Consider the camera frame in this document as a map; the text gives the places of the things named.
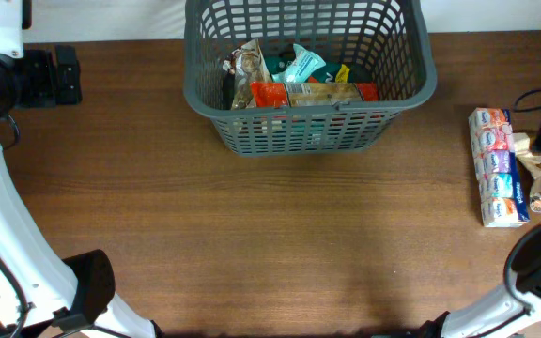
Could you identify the grey plastic lattice basket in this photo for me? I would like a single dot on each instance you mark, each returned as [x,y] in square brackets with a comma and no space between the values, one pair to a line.
[388,40]

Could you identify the beige cookie bag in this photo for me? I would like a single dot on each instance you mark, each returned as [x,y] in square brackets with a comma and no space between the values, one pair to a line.
[244,66]

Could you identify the teal wet wipes packet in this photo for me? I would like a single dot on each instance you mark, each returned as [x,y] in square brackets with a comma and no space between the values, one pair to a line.
[303,66]

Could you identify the orange pasta packet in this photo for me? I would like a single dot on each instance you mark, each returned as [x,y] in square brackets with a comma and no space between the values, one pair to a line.
[278,95]

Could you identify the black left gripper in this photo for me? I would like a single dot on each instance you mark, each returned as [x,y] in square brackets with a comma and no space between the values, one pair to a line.
[67,75]

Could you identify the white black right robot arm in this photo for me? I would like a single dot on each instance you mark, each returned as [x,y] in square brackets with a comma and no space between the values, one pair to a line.
[513,305]

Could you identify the pink white tissue pack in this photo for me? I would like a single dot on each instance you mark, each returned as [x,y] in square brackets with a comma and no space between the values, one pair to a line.
[503,204]

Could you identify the green Nescafe coffee bag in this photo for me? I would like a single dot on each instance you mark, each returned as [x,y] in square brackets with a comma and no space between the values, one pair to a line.
[330,73]

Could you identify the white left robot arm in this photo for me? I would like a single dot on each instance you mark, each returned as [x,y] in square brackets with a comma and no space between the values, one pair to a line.
[38,289]

